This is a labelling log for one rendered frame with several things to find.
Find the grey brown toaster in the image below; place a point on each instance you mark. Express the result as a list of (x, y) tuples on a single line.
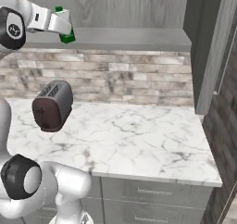
[(52, 110)]

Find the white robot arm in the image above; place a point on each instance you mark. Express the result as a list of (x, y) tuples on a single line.
[(70, 184)]

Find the grey drawer front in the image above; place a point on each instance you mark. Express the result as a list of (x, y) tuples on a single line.
[(94, 210), (123, 212), (96, 187), (185, 192)]

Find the grey cabinet door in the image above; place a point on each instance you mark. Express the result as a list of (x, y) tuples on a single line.
[(209, 48)]

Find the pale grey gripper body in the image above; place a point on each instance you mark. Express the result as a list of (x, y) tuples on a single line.
[(59, 24)]

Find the grey wooden open cabinet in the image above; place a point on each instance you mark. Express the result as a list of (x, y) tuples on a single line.
[(123, 14)]

